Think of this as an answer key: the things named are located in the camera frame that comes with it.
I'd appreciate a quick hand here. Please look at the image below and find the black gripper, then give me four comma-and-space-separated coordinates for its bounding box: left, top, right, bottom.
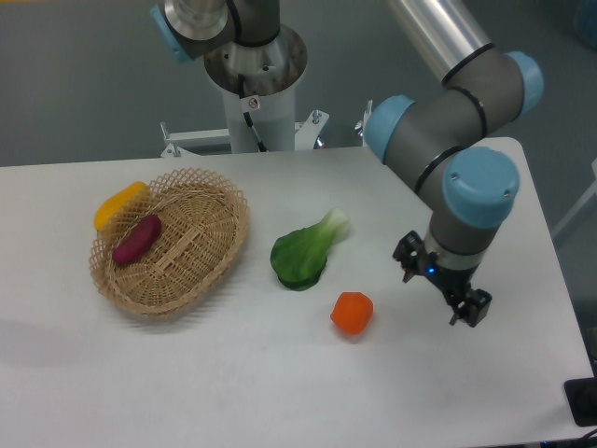
393, 231, 493, 328

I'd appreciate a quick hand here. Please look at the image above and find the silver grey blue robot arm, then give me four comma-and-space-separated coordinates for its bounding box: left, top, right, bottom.
150, 1, 544, 327

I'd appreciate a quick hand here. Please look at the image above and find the woven wicker basket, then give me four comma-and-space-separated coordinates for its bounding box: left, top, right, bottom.
90, 168, 250, 316

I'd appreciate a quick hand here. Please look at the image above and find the purple sweet potato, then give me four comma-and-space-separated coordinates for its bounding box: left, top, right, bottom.
112, 214, 162, 265

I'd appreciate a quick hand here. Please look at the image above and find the orange carrot chunk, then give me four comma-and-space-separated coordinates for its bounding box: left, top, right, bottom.
330, 291, 374, 336

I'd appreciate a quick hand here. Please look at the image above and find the green bok choy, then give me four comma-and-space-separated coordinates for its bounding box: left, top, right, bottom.
270, 208, 351, 291

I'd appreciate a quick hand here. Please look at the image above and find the black device at edge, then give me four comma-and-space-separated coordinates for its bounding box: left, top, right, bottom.
563, 377, 596, 427

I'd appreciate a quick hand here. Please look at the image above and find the yellow bell pepper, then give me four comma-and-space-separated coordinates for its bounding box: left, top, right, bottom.
93, 181, 148, 232

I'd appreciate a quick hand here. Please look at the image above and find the white frame at right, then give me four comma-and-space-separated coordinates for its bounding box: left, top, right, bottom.
551, 160, 596, 242

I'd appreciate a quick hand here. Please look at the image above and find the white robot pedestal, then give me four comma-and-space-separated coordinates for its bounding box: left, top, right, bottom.
160, 25, 330, 157

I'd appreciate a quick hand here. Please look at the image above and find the black base cable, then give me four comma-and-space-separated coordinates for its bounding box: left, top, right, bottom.
236, 73, 271, 153

